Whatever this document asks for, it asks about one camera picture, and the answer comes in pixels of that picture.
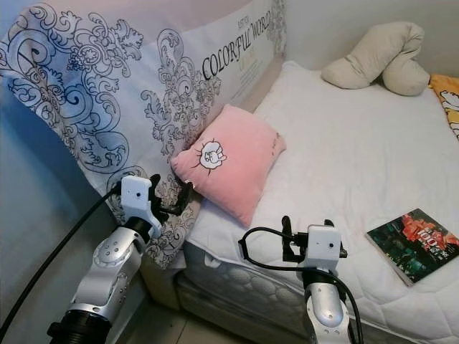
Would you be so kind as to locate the dark red cover book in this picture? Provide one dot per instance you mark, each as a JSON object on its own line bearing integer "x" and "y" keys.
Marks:
{"x": 416, "y": 247}

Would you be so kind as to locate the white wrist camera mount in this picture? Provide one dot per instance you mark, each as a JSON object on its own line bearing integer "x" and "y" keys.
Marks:
{"x": 323, "y": 247}
{"x": 138, "y": 197}

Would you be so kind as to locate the white quilted mattress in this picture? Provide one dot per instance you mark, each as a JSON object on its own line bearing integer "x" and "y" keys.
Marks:
{"x": 344, "y": 158}

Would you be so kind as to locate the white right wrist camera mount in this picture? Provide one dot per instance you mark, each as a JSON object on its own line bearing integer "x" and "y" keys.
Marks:
{"x": 323, "y": 247}

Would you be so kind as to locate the beige curved pillow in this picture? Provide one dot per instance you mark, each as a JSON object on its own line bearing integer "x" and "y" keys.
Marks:
{"x": 376, "y": 64}

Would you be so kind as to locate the white scroll print headboard cover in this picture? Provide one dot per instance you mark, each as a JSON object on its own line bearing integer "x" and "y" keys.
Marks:
{"x": 86, "y": 86}

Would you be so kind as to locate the pink cartoon pillow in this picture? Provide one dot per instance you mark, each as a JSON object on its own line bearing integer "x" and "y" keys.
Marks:
{"x": 240, "y": 168}

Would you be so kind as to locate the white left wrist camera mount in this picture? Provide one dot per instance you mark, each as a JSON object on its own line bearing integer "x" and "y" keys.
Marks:
{"x": 138, "y": 197}

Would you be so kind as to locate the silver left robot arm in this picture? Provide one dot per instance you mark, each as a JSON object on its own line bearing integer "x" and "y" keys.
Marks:
{"x": 111, "y": 265}

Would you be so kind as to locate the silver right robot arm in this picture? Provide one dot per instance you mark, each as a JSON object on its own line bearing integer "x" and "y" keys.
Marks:
{"x": 326, "y": 315}

